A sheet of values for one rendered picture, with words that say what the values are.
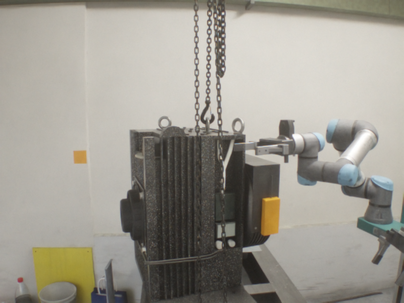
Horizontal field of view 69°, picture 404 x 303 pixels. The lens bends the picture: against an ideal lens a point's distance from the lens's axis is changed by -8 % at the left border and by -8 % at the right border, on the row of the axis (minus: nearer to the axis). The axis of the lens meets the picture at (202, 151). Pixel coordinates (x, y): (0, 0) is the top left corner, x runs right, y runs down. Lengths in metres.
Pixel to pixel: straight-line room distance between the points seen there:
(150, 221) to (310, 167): 0.65
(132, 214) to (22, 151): 1.50
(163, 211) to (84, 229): 1.43
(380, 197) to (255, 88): 1.29
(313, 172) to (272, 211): 0.29
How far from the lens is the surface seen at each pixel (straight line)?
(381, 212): 1.82
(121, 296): 2.72
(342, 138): 1.51
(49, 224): 2.73
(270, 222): 1.39
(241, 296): 1.51
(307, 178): 1.20
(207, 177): 1.32
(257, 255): 2.42
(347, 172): 1.14
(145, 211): 1.31
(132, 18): 2.56
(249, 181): 1.41
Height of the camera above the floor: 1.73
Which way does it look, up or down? 8 degrees down
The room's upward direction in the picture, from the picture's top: straight up
